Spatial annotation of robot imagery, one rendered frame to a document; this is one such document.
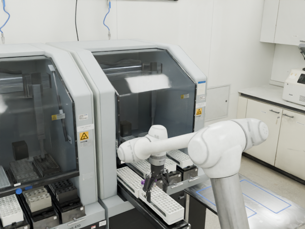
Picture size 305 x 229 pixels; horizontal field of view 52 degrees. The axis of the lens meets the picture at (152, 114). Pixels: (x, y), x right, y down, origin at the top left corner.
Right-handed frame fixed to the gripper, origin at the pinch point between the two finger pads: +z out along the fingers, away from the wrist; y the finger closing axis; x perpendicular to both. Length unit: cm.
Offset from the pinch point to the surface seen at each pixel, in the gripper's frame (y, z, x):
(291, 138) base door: 229, 38, 62
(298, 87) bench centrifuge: 230, -21, 63
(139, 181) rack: 2.5, 3.0, 22.9
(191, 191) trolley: 26.7, 6.7, 1.1
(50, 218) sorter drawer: -53, 9, 24
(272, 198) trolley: 63, 7, -31
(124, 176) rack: -2.9, 2.3, 32.0
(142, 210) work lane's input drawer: -6.7, 9.8, 4.0
